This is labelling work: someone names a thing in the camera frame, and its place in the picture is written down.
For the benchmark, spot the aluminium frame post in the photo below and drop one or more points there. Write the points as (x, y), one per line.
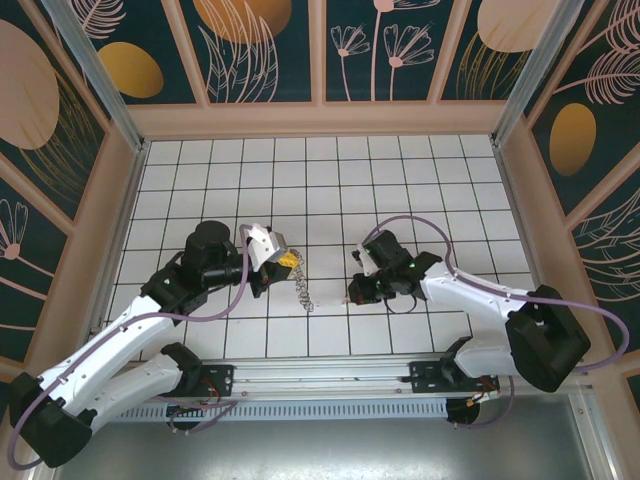
(530, 75)
(100, 80)

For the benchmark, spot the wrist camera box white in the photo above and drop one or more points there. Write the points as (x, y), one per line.
(265, 247)
(364, 257)

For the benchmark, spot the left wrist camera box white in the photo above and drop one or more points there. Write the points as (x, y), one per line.
(265, 247)

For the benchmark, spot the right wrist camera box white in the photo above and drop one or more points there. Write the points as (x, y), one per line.
(364, 257)

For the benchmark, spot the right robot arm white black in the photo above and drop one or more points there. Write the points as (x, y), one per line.
(475, 297)

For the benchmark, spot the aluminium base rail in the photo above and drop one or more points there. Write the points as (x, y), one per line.
(320, 372)

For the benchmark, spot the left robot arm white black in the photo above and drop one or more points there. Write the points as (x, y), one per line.
(110, 350)

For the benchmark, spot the grey metal sheet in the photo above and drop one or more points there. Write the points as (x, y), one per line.
(320, 450)

